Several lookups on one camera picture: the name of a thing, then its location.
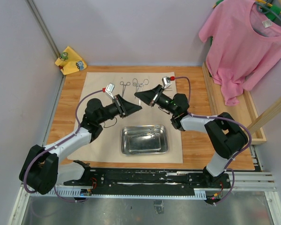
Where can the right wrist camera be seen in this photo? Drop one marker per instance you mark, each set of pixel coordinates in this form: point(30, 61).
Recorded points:
point(167, 81)

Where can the wooden pole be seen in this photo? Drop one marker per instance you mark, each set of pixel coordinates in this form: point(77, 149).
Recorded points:
point(266, 116)

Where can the yellow printed cloth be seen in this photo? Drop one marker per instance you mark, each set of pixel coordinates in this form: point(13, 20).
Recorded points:
point(70, 62)

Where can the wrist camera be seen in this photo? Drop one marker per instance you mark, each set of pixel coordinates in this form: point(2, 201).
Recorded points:
point(167, 81)
point(108, 90)

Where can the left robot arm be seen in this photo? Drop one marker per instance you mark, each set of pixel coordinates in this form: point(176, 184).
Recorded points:
point(42, 170)

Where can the green clothes hanger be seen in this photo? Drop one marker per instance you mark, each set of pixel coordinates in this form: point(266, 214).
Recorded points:
point(271, 11)

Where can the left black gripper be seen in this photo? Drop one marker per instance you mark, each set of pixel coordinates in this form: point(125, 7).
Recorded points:
point(124, 107)

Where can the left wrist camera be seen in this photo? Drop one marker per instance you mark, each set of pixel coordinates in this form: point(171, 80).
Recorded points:
point(108, 90)

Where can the pink t-shirt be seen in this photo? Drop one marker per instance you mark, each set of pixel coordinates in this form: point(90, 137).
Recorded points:
point(245, 46)

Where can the stainless steel tray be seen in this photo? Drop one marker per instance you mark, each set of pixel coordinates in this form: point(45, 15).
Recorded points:
point(133, 146)

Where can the steel hemostat clamp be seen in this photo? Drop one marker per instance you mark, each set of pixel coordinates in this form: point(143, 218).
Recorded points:
point(124, 85)

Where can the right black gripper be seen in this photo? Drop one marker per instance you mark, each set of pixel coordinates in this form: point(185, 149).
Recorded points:
point(151, 97)

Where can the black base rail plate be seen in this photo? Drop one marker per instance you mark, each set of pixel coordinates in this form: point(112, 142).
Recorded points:
point(122, 181)

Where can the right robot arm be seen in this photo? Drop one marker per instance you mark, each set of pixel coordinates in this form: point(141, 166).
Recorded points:
point(228, 137)

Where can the steel surgical scissors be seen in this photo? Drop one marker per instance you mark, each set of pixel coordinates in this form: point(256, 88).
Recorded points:
point(147, 133)

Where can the long steel hemostat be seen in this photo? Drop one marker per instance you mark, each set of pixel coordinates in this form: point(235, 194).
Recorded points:
point(136, 84)

